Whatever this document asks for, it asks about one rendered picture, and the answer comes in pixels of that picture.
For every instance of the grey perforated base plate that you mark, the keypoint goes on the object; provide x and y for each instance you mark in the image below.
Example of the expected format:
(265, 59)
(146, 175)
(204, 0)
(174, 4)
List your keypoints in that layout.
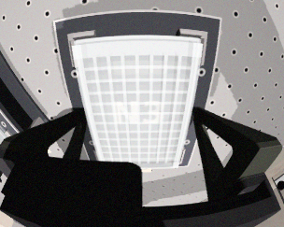
(248, 83)

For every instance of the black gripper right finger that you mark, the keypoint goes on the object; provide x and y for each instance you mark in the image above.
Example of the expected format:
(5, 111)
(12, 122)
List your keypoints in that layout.
(253, 152)

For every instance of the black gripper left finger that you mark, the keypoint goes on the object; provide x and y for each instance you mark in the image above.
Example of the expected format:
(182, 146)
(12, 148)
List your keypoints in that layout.
(38, 139)

